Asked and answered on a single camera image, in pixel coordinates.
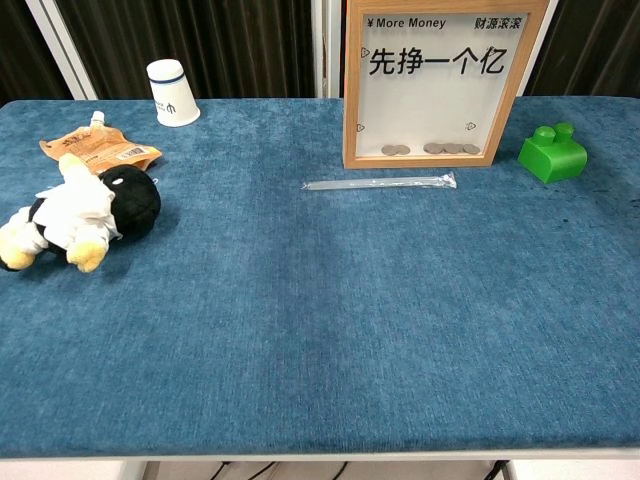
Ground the plastic wrapped straw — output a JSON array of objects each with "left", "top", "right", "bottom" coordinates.
[{"left": 300, "top": 171, "right": 458, "bottom": 192}]

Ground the blue table cloth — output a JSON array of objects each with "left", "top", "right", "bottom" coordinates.
[{"left": 0, "top": 97, "right": 640, "bottom": 459}]

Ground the white paper cup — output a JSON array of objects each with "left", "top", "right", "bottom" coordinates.
[{"left": 146, "top": 58, "right": 202, "bottom": 128}]

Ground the dark curtain panel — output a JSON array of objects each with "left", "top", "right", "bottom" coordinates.
[
  {"left": 0, "top": 0, "right": 76, "bottom": 106},
  {"left": 54, "top": 0, "right": 316, "bottom": 100},
  {"left": 522, "top": 0, "right": 640, "bottom": 99}
]

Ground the orange spout pouch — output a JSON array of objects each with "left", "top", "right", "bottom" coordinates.
[{"left": 39, "top": 110, "right": 165, "bottom": 176}]

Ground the black white plush toy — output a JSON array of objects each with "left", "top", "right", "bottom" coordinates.
[{"left": 0, "top": 152, "right": 163, "bottom": 274}]

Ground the green toy brick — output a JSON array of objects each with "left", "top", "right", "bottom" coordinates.
[{"left": 517, "top": 122, "right": 589, "bottom": 185}]

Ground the wooden frame money box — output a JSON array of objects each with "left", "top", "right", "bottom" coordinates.
[{"left": 342, "top": 0, "right": 551, "bottom": 170}]

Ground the white partition post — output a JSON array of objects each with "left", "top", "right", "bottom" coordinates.
[
  {"left": 310, "top": 0, "right": 347, "bottom": 99},
  {"left": 24, "top": 0, "right": 99, "bottom": 100}
]

